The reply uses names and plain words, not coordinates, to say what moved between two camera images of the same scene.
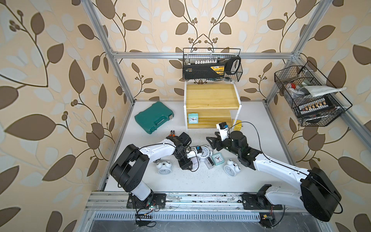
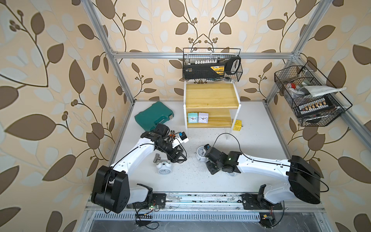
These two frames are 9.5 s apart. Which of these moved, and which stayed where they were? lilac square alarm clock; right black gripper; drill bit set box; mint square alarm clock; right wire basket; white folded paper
Moved: right black gripper; lilac square alarm clock
Stayed: right wire basket; mint square alarm clock; drill bit set box; white folded paper
